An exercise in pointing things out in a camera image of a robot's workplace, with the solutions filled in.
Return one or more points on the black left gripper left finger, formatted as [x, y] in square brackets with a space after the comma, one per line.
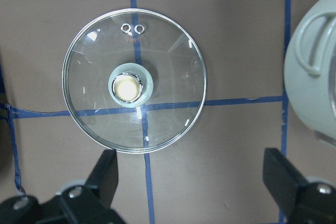
[86, 203]

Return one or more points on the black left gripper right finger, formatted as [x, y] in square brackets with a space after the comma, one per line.
[299, 200]

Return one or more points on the glass pot lid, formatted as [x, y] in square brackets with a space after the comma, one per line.
[134, 80]

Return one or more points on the pale green cooking pot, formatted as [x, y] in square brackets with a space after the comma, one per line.
[309, 70]

